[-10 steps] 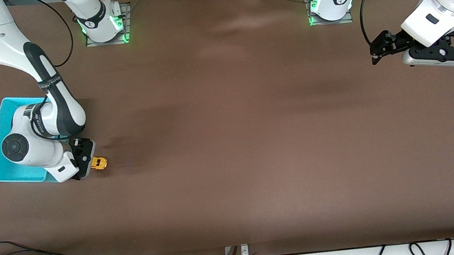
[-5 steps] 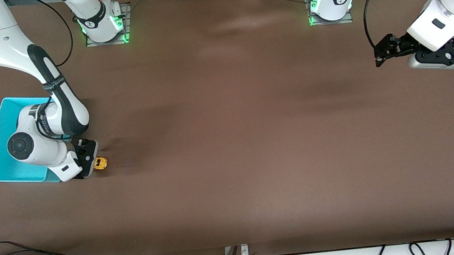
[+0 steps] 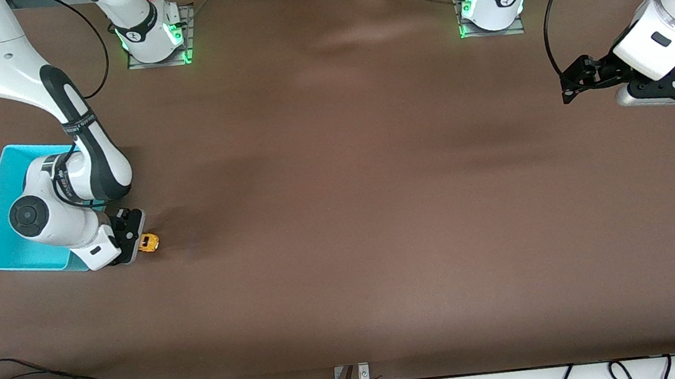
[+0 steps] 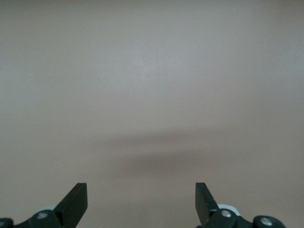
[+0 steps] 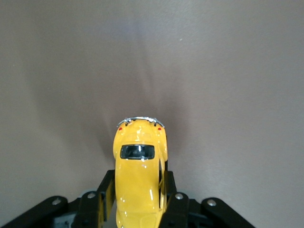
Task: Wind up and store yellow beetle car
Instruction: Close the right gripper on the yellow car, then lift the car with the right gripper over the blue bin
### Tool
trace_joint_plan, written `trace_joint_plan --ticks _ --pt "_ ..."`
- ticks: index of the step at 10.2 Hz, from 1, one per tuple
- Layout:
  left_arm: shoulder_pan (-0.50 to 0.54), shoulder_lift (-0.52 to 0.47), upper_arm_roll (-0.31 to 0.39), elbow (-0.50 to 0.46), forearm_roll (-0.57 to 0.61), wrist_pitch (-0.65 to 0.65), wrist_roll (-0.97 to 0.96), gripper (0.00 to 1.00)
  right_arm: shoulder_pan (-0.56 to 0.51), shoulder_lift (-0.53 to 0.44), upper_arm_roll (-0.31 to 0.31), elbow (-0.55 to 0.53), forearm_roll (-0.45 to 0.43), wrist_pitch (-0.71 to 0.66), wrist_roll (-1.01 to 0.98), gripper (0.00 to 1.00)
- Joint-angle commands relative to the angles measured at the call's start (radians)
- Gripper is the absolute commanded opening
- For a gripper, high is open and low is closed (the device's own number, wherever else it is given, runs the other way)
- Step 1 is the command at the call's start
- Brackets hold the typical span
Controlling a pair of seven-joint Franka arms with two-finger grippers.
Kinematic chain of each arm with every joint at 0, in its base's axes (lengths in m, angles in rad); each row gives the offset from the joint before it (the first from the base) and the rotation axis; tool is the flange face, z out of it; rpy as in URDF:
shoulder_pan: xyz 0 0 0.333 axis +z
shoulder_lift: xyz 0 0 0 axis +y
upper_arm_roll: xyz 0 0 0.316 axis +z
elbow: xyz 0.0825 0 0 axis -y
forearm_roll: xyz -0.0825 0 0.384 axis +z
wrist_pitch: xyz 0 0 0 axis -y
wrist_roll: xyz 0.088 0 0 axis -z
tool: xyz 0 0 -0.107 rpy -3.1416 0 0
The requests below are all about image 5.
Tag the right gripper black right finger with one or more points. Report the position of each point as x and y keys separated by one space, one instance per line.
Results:
x=177 y=209

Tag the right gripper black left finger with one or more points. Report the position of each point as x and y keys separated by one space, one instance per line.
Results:
x=91 y=209

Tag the yellow beetle toy car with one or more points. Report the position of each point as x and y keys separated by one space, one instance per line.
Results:
x=137 y=178

